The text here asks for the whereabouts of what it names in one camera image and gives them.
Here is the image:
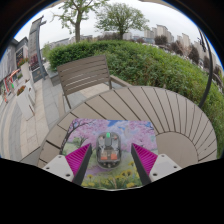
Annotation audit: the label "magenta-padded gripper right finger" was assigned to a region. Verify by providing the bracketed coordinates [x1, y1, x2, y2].
[130, 143, 183, 186]

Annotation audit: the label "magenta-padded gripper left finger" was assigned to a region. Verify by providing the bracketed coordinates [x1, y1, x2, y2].
[42, 143, 93, 186]

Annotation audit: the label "transparent computer mouse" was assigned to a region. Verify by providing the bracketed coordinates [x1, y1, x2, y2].
[95, 131, 122, 169]

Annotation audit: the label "flower print mouse pad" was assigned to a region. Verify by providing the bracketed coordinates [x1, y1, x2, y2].
[59, 118, 159, 190]

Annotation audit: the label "white flower planter box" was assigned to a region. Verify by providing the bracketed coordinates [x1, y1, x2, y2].
[18, 58, 33, 84]
[15, 84, 36, 121]

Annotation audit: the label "brown slatted outdoor chair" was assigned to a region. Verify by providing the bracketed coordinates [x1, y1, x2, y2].
[56, 54, 133, 109]

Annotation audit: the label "green trimmed hedge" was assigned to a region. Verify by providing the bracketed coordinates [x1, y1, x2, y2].
[48, 39, 224, 158]

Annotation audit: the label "tall grey sign pillar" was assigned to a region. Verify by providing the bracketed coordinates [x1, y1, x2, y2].
[28, 15, 48, 83]

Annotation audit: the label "tree with bare trunk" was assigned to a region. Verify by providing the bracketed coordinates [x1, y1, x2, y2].
[53, 0, 109, 44]

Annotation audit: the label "round leafy green tree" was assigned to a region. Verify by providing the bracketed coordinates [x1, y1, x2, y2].
[94, 2, 150, 41]

